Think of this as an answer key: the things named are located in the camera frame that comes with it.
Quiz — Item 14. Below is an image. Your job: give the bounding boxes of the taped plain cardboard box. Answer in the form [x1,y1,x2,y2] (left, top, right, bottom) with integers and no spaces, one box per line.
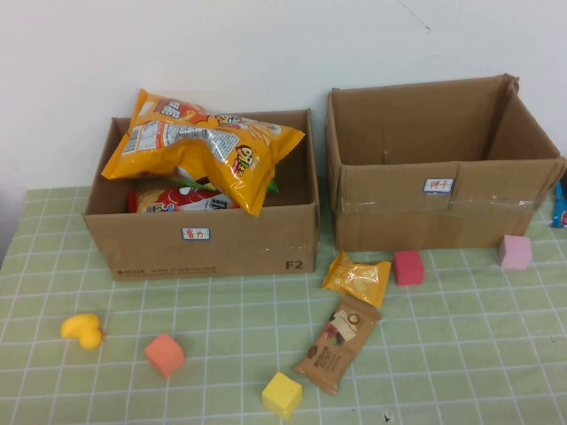
[326,73,567,251]

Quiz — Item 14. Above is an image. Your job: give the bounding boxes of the clear packing tape strip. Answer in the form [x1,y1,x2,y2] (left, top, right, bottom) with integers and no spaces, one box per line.
[339,197,540,214]

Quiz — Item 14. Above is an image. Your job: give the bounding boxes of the cardboard box marked F2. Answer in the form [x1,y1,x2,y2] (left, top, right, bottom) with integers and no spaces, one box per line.
[82,108,321,282]

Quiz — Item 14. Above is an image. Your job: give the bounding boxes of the orange foam cube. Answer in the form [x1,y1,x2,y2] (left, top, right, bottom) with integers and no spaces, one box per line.
[143,332,186,380]

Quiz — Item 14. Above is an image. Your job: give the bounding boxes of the large yellow chip bag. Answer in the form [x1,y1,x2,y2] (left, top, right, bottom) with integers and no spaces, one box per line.
[101,119,307,218]

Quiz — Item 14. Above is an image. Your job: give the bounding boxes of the green checkered tablecloth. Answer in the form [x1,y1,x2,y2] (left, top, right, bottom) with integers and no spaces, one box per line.
[0,185,567,425]

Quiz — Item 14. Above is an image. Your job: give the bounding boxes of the green snack bag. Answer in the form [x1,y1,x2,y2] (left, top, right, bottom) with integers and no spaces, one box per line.
[170,174,280,195]

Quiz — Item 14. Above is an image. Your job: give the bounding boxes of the red foam cube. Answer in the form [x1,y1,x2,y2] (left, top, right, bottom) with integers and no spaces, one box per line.
[392,250,426,287]

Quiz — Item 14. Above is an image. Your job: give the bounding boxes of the brown snack bar packet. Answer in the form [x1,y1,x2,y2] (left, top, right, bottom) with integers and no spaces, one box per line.
[293,295,383,397]

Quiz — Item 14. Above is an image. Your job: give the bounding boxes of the small yellow snack packet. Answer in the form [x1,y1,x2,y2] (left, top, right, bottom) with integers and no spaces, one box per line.
[322,250,392,309]

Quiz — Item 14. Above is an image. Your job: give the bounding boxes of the pink foam cube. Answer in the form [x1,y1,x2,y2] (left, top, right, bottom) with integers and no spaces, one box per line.
[499,235,532,270]

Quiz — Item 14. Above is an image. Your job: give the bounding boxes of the yellow rubber duck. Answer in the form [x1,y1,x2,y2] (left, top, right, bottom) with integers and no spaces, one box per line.
[60,313,107,351]

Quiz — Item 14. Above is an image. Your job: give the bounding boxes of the red chip bag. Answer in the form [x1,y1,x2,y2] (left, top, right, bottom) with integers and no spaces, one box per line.
[128,176,236,214]

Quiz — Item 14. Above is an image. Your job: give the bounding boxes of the white label on taped box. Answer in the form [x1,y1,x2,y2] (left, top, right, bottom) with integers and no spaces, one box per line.
[423,177,455,194]

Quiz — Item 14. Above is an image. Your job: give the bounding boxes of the orange chip bag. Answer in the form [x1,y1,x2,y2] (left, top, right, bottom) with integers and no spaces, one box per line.
[130,88,284,136]

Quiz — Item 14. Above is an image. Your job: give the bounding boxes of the yellow foam cube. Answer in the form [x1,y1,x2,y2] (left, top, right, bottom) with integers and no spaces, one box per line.
[261,371,304,420]

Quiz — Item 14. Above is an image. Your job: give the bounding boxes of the blue snack packet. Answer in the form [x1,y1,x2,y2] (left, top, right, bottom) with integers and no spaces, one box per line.
[551,179,567,229]

